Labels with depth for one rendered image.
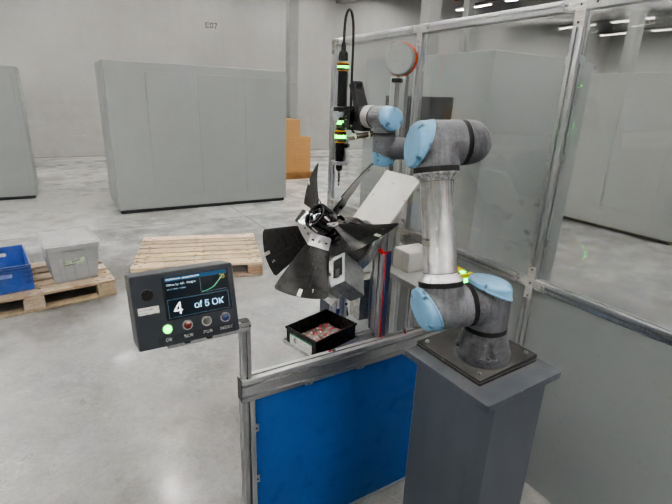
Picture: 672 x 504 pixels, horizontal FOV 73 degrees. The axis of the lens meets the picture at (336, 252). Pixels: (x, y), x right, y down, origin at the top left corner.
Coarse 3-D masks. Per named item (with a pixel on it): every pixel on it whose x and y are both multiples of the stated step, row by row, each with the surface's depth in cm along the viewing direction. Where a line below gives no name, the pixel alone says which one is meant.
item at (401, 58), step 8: (392, 48) 223; (400, 48) 222; (408, 48) 220; (392, 56) 224; (400, 56) 223; (408, 56) 221; (416, 56) 222; (392, 64) 225; (400, 64) 224; (408, 64) 222; (416, 64) 225; (392, 72) 227; (400, 72) 225; (408, 72) 225
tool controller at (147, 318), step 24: (192, 264) 128; (216, 264) 122; (144, 288) 113; (168, 288) 116; (192, 288) 119; (216, 288) 122; (144, 312) 113; (192, 312) 119; (216, 312) 122; (144, 336) 113; (168, 336) 116; (192, 336) 119
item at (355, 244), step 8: (344, 224) 183; (352, 224) 182; (360, 224) 182; (368, 224) 181; (376, 224) 179; (384, 224) 177; (392, 224) 174; (344, 232) 174; (352, 232) 173; (360, 232) 172; (368, 232) 171; (376, 232) 170; (384, 232) 168; (352, 240) 168; (360, 240) 167; (368, 240) 166; (352, 248) 164; (360, 248) 163
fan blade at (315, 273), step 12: (300, 252) 186; (312, 252) 186; (324, 252) 186; (300, 264) 183; (312, 264) 183; (324, 264) 184; (288, 276) 182; (300, 276) 181; (312, 276) 181; (324, 276) 181; (276, 288) 181; (288, 288) 180; (300, 288) 179; (324, 288) 178
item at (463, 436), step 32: (416, 352) 132; (416, 384) 133; (448, 384) 120; (512, 384) 119; (544, 384) 122; (416, 416) 135; (448, 416) 124; (480, 416) 115; (512, 416) 120; (416, 448) 138; (448, 448) 125; (480, 448) 118; (512, 448) 125; (416, 480) 140; (448, 480) 127; (480, 480) 121; (512, 480) 131
